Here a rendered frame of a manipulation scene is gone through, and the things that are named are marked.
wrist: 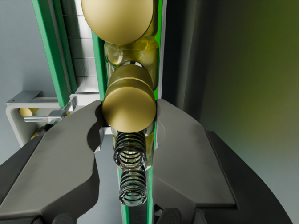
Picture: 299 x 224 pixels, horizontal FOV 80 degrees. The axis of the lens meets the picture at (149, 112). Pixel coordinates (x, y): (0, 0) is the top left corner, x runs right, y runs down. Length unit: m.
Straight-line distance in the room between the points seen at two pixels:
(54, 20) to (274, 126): 0.34
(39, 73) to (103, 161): 0.37
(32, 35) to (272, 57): 0.53
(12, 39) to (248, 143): 0.57
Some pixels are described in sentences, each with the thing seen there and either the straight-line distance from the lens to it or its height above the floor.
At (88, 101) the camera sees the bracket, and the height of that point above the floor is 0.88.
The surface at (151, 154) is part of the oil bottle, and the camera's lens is 0.24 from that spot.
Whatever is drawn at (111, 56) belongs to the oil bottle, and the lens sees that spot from 0.18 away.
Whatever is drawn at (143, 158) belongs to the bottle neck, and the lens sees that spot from 0.16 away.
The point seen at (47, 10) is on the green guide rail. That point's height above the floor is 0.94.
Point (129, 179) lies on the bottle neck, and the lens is 0.21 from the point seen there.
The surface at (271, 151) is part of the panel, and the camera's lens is 0.19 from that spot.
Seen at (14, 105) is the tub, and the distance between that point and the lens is 0.57.
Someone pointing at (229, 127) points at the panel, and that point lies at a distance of 0.25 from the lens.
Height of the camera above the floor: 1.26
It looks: 59 degrees down
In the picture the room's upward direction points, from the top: 174 degrees clockwise
